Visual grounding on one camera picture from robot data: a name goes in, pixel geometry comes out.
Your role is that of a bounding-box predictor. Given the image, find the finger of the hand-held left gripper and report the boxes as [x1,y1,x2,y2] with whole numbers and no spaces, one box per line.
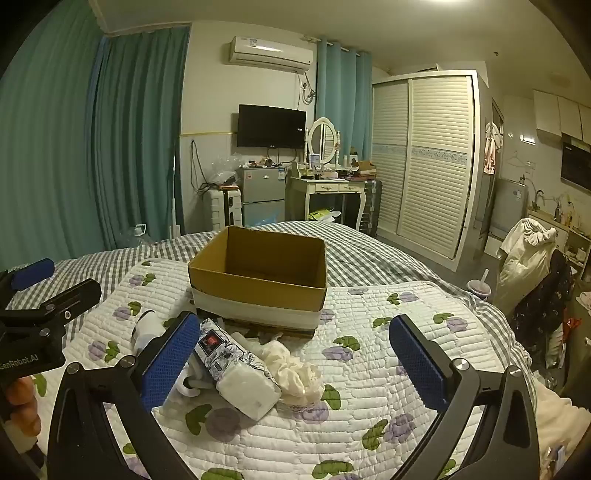
[0,257,56,296]
[0,278,102,340]

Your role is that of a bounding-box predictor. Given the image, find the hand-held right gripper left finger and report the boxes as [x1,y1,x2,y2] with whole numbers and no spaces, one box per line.
[46,310,201,480]

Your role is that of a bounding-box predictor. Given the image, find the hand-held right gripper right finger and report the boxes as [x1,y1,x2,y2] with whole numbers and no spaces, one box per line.
[388,314,541,480]

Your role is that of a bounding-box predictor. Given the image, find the black white patterned tissue pack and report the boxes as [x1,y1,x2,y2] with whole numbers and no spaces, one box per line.
[193,318,282,422]

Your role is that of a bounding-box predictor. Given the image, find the brown cardboard box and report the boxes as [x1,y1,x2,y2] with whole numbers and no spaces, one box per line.
[187,225,328,340]

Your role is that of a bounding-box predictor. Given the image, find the cream fabric scrunchie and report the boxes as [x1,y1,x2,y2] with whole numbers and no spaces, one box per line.
[259,339,324,408]

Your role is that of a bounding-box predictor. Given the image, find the person's left hand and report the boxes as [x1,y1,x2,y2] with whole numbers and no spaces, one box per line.
[8,375,41,439]

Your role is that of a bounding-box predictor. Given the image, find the white floral quilted blanket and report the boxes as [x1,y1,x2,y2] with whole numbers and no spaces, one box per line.
[28,258,539,480]

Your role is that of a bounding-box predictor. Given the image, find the clear water jug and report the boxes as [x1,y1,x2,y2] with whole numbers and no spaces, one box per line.
[113,223,153,250]

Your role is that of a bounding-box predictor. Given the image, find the drink cup with straw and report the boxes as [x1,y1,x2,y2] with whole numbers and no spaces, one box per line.
[467,269,491,301]

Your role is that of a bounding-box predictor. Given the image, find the teal window curtain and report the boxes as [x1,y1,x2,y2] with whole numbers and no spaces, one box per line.
[92,25,192,254]
[0,0,109,273]

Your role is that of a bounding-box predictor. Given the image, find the dark floral garment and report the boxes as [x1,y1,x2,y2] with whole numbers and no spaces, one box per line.
[512,249,575,352]

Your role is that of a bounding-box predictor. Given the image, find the white mop pole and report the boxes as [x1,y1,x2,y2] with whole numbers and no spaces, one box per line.
[170,154,182,240]

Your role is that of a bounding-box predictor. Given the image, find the silver suitcase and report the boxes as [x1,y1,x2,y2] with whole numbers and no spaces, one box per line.
[358,179,384,236]

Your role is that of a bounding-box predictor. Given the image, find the white ribbed suitcase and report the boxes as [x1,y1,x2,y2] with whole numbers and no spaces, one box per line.
[205,187,245,232]

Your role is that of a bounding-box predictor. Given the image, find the grey mini fridge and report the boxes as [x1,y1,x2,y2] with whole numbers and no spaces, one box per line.
[235,165,287,228]

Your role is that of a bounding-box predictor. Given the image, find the clear plastic bag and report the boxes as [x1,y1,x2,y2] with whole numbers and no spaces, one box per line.
[208,159,238,185]

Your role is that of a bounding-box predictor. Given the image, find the white dressing table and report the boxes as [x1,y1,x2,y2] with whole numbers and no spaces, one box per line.
[290,175,368,229]

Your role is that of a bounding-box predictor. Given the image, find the white louvred wardrobe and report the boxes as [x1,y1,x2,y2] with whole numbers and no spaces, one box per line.
[370,69,492,272]

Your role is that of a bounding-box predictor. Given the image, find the pink hanging clothes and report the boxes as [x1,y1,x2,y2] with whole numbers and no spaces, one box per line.
[482,122,504,175]

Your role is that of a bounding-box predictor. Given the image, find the white oval vanity mirror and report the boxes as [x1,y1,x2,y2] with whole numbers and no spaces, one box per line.
[307,117,342,167]

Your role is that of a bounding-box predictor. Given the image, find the black range hood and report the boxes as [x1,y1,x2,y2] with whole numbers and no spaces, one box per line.
[560,133,591,188]

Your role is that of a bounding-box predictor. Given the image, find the light blue curtain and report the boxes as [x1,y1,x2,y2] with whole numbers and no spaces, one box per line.
[316,39,374,163]

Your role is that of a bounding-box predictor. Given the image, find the black wall television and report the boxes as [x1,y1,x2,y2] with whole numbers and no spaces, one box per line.
[237,104,308,149]

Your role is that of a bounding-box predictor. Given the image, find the white wall cabinets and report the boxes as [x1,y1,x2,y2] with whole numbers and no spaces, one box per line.
[533,90,591,139]

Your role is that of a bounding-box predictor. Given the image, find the white wall air conditioner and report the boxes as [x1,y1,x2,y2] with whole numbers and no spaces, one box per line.
[226,36,315,72]

